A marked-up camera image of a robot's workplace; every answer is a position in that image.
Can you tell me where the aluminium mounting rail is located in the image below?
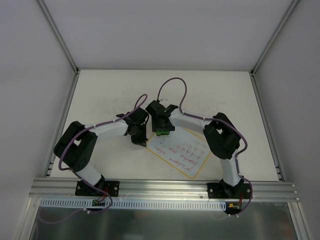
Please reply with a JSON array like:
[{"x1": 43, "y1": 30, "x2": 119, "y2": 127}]
[{"x1": 28, "y1": 177, "x2": 300, "y2": 202}]

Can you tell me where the yellow framed small whiteboard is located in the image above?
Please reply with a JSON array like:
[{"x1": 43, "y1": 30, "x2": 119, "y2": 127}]
[{"x1": 147, "y1": 127, "x2": 211, "y2": 179}]

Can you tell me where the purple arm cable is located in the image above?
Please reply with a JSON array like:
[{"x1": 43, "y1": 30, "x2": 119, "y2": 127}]
[
  {"x1": 157, "y1": 77, "x2": 249, "y2": 181},
  {"x1": 58, "y1": 93, "x2": 148, "y2": 213}
]

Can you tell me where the left aluminium frame post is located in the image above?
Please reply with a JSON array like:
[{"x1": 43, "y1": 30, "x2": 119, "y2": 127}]
[{"x1": 35, "y1": 0, "x2": 79, "y2": 74}]

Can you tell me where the green bone-shaped eraser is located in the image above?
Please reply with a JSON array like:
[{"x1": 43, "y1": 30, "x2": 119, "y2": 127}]
[{"x1": 155, "y1": 131, "x2": 170, "y2": 136}]

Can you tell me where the right aluminium frame post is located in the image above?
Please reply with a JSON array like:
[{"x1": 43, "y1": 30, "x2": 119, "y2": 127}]
[{"x1": 250, "y1": 0, "x2": 301, "y2": 77}]

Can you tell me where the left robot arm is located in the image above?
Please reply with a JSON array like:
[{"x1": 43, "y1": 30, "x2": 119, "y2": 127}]
[{"x1": 53, "y1": 107, "x2": 149, "y2": 196}]

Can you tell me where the aluminium frame post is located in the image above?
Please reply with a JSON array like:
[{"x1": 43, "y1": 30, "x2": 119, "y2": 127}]
[
  {"x1": 250, "y1": 0, "x2": 301, "y2": 77},
  {"x1": 35, "y1": 0, "x2": 79, "y2": 74}
]

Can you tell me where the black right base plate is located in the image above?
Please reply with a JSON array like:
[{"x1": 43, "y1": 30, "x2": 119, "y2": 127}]
[{"x1": 206, "y1": 181, "x2": 253, "y2": 199}]

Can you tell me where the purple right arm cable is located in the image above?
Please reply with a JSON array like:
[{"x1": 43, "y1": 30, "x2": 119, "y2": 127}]
[{"x1": 157, "y1": 77, "x2": 249, "y2": 181}]

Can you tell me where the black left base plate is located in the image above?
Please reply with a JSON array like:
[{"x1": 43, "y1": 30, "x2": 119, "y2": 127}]
[{"x1": 74, "y1": 180, "x2": 120, "y2": 197}]

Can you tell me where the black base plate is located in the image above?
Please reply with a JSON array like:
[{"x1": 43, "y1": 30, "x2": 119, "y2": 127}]
[
  {"x1": 74, "y1": 180, "x2": 120, "y2": 197},
  {"x1": 206, "y1": 181, "x2": 253, "y2": 199}
]

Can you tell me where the white slotted cable duct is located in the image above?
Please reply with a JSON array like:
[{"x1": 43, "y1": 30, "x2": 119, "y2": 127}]
[{"x1": 39, "y1": 198, "x2": 227, "y2": 212}]

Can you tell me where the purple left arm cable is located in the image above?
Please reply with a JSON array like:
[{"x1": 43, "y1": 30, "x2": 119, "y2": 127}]
[{"x1": 58, "y1": 93, "x2": 148, "y2": 213}]

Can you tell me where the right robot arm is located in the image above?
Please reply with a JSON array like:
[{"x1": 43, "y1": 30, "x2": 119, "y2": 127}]
[{"x1": 145, "y1": 100, "x2": 244, "y2": 198}]

